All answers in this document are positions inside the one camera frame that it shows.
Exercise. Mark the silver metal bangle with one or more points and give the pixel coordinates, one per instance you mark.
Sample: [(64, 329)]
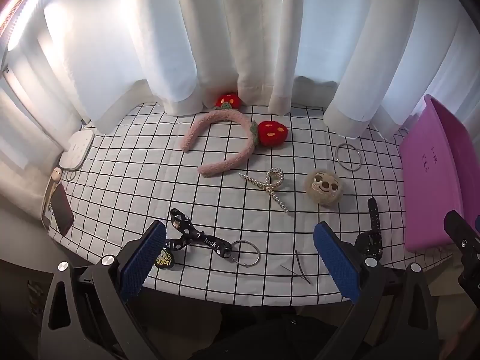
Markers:
[(336, 156)]

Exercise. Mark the white curtain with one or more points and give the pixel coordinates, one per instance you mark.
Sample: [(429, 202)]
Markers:
[(240, 26)]

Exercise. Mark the pink fluffy strawberry headband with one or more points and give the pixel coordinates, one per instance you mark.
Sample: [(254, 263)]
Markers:
[(221, 114)]

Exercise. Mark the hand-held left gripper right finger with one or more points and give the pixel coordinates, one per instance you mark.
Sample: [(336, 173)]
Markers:
[(337, 262)]

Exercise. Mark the black wavy hairpin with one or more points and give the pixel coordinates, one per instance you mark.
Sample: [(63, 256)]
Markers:
[(302, 272)]

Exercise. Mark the pearl hair claw clip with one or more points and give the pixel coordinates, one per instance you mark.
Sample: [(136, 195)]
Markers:
[(270, 186)]

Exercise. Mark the wooden doll-head stick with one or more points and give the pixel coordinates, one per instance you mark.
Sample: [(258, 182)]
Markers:
[(56, 174)]

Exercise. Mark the black-checked white tablecloth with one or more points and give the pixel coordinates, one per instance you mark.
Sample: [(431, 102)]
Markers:
[(150, 180)]

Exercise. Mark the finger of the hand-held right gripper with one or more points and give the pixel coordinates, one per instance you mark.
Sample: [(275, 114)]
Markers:
[(467, 242)]

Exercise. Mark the black gold-print hair clip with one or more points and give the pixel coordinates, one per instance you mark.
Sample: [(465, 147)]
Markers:
[(165, 259)]

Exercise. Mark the white flat device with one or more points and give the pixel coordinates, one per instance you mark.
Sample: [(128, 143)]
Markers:
[(77, 150)]

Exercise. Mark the black printed ribbon bow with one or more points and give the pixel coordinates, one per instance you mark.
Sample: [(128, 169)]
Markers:
[(197, 236)]

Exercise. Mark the dark smartphone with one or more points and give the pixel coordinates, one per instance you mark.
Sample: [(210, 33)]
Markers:
[(62, 210)]

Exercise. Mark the pink plastic box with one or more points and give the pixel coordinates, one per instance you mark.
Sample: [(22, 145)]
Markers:
[(431, 180)]

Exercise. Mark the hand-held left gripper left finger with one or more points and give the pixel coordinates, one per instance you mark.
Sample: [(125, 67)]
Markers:
[(144, 260)]

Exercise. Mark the plush sloth face hair clip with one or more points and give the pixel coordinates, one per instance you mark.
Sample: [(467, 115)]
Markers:
[(323, 187)]

